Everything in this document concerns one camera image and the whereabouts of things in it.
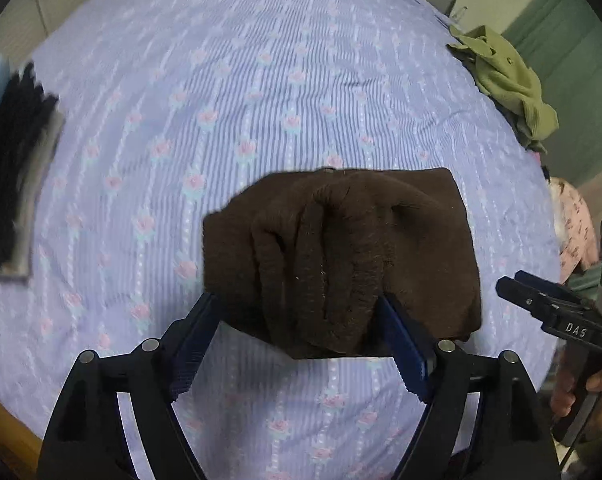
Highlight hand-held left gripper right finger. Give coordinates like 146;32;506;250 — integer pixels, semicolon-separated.
378;294;562;480

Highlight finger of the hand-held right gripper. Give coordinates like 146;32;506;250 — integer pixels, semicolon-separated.
495;276;574;322
514;270;591;307

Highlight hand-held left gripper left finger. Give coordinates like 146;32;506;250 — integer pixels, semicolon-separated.
36;291;223;480

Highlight brown fleece pants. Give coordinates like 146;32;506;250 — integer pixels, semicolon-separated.
202;167;483;361

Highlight pink printed jacket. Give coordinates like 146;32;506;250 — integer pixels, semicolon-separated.
548;177;602;282

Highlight olive green garment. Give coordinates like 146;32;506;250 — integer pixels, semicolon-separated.
446;25;560;154

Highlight grey folded garment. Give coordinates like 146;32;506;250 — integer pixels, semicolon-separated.
0;109;66;282

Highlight green curtain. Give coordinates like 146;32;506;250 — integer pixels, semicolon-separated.
501;0;602;187

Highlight black folded clothes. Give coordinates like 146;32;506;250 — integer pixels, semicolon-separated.
0;62;60;277

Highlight purple floral duvet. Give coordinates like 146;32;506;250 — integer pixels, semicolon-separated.
0;0;564;480

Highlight black cable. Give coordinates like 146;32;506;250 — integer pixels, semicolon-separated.
558;390;602;472

